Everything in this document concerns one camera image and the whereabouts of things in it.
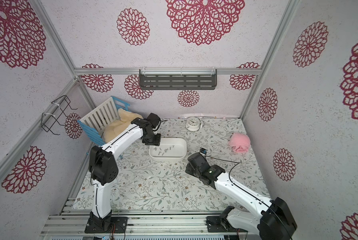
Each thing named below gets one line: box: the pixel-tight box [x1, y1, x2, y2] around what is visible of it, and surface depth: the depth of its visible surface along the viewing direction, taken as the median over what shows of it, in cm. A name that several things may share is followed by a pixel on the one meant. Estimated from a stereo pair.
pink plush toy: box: [229, 132, 251, 153], surface depth 99 cm
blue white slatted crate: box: [77, 96, 130, 145], surface depth 105 cm
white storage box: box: [148, 137, 187, 162], surface depth 104 cm
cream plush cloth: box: [101, 108, 143, 144], surface depth 108 cm
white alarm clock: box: [185, 116, 203, 132], surface depth 115 cm
